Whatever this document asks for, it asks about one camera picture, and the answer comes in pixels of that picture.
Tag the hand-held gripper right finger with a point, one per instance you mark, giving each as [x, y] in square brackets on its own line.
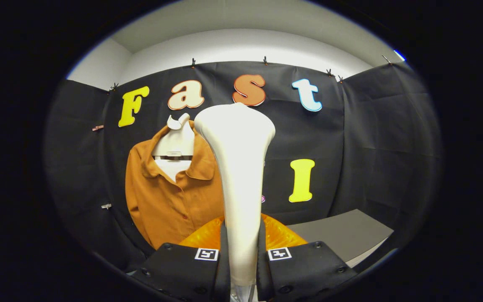
[304, 268]

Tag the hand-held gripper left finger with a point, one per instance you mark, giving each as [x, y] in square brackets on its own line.
[183, 272]

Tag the orange-brown button shirt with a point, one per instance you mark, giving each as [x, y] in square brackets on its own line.
[170, 201]

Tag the white garment steamer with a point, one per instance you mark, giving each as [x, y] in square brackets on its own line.
[241, 167]

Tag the small white clip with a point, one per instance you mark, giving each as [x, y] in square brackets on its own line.
[106, 206]

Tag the white mannequin torso form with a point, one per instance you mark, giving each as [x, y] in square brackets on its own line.
[174, 142]

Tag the black backdrop cloth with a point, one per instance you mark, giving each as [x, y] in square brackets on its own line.
[371, 126]

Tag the row of black cloth clips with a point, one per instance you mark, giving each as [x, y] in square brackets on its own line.
[193, 63]

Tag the short ceiling light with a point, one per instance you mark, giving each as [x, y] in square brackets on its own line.
[399, 55]

